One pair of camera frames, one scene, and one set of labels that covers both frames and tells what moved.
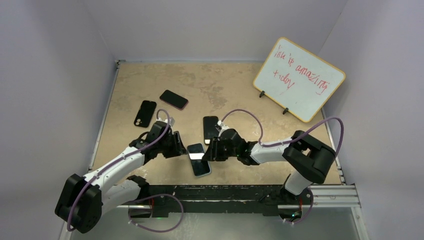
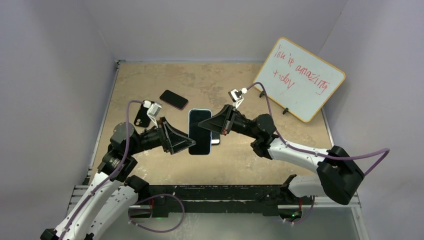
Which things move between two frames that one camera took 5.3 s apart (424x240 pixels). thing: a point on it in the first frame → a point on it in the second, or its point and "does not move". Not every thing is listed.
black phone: x=145 y=113 does not move
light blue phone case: x=200 y=168 → x=202 y=136
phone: x=174 y=99 does not move
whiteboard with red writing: x=298 y=80 does not move
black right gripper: x=212 y=153 → x=220 y=122
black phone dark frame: x=200 y=167 → x=202 y=136
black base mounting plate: x=180 y=194 does not move
